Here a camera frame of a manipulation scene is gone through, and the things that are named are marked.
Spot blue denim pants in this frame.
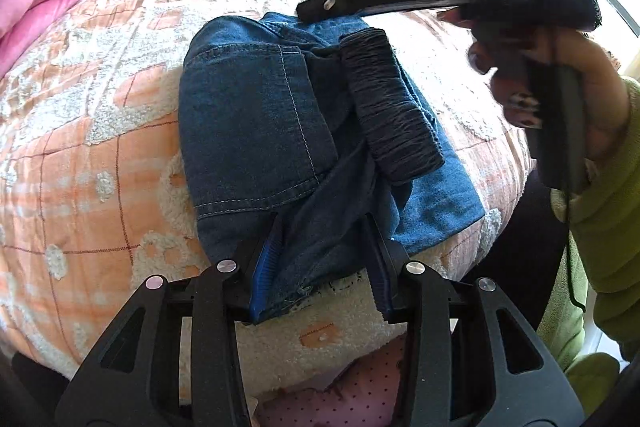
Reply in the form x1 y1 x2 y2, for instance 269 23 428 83
178 13 484 323

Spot green sleeve forearm right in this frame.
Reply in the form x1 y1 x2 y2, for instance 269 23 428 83
537 78 640 415

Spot right hand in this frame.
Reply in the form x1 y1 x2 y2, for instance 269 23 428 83
438 9 630 167

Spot peach white patterned bedspread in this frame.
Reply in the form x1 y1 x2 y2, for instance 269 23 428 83
1 0 533 395

